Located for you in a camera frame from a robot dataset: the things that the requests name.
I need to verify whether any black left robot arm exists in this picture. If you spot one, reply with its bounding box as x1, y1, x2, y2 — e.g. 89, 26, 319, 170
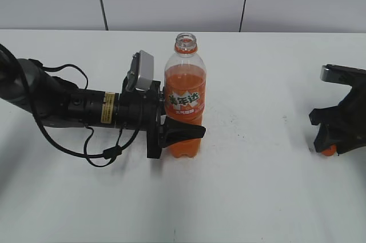
1, 47, 205, 159

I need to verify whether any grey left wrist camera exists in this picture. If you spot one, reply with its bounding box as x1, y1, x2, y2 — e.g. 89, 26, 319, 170
125, 50, 154, 92

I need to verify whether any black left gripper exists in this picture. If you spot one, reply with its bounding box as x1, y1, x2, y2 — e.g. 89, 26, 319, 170
141, 81, 206, 159

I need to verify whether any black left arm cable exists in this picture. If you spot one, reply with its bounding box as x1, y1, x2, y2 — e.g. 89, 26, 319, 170
0, 43, 144, 167

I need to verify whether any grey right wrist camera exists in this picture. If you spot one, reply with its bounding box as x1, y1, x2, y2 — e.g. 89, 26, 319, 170
320, 65, 341, 84

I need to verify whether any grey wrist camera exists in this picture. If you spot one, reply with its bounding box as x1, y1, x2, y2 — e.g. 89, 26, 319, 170
320, 65, 341, 84
125, 50, 154, 92

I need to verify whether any orange Mirinda soda bottle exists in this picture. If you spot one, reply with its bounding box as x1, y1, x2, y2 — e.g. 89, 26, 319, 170
164, 33, 208, 160

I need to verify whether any orange bottle cap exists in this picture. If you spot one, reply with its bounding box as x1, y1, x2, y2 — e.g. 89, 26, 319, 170
321, 145, 337, 157

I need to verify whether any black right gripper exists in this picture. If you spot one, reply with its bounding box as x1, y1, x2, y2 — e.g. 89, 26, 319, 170
309, 66, 365, 155

